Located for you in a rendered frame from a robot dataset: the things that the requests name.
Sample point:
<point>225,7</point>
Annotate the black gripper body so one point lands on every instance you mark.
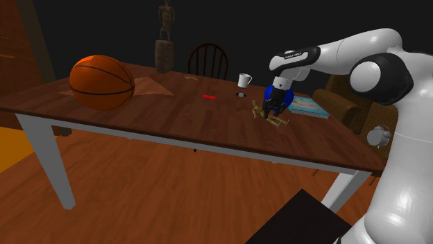
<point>276,97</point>

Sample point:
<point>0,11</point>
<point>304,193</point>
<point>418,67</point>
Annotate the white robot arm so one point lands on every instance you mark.
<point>399,142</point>

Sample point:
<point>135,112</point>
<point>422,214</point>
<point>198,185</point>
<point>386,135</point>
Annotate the blue round bowl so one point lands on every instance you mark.
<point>290,98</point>

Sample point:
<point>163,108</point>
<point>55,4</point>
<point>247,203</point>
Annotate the wooden jointed mannequin figure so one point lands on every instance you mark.
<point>275,121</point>

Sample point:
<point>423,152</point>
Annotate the light blue book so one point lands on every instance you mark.
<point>306,106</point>

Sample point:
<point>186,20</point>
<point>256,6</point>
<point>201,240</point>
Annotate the small black and white knob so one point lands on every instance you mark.
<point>240,95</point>

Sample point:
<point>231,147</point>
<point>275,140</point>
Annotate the white mug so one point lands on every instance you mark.
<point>243,80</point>

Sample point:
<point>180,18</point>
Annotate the small red flat bar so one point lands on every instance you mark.
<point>209,97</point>

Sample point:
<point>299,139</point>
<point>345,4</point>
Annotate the brown wicker armchair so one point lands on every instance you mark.
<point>351,104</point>

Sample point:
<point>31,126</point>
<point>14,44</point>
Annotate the dark wooden spindle chair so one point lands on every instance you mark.
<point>208,60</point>

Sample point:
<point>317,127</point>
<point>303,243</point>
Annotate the small scattered pale trinket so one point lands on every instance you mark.
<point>191,78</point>

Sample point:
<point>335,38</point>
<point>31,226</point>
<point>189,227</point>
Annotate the wooden table with white legs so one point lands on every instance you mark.
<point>189,118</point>

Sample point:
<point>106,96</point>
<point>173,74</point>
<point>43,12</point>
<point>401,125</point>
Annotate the white twin-bell alarm clock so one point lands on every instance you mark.
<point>378,136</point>

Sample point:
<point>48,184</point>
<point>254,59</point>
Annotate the brown carved figure statue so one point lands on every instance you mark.
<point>165,47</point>

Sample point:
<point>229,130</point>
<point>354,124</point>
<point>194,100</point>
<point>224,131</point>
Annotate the tan paper sheet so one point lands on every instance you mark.
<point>150,87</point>

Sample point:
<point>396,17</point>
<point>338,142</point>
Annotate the dark robot stand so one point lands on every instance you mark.
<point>301,223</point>

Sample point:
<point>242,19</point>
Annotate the orange basketball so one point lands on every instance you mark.
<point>101,82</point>

